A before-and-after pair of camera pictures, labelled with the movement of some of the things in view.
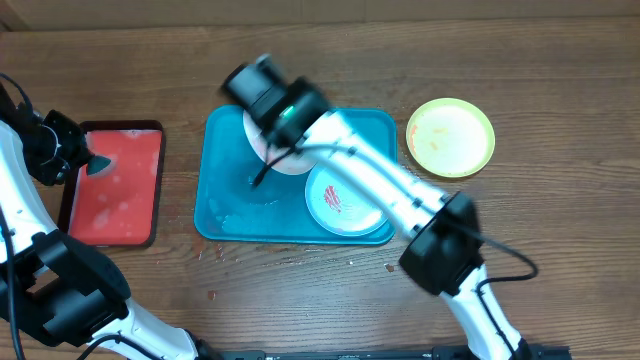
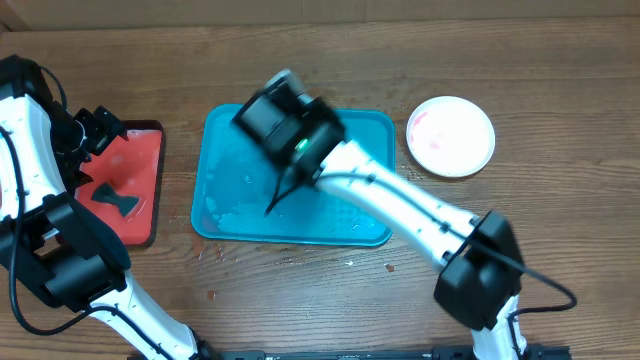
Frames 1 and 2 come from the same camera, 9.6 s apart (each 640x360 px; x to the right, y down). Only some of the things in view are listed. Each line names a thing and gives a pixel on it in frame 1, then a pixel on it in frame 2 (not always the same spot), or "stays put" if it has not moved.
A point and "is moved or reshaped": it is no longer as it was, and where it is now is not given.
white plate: (292, 160) is moved or reshaped
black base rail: (524, 352) stays put
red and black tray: (119, 206) stays put
